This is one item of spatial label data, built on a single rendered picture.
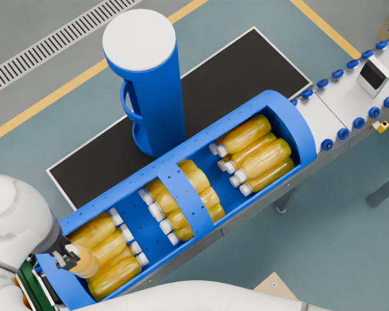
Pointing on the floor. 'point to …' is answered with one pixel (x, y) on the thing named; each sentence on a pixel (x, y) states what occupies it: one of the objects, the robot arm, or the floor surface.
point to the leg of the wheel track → (287, 199)
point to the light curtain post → (386, 190)
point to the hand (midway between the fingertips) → (66, 250)
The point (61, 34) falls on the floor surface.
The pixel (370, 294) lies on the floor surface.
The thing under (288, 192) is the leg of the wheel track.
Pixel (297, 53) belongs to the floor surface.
